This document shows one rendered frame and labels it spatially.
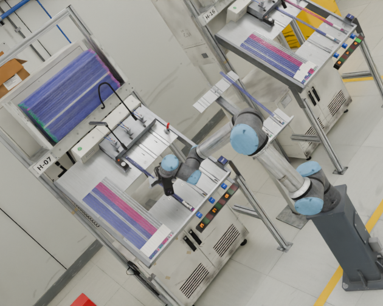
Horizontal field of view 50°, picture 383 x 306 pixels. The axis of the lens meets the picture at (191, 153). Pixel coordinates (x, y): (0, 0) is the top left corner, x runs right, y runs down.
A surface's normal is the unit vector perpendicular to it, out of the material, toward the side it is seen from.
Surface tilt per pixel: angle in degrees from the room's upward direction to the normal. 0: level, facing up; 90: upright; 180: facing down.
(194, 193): 46
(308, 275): 0
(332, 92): 90
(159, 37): 90
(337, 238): 90
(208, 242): 90
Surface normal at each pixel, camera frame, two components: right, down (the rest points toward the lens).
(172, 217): 0.03, -0.45
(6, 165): 0.55, 0.07
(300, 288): -0.54, -0.73
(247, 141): -0.37, 0.54
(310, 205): -0.18, 0.71
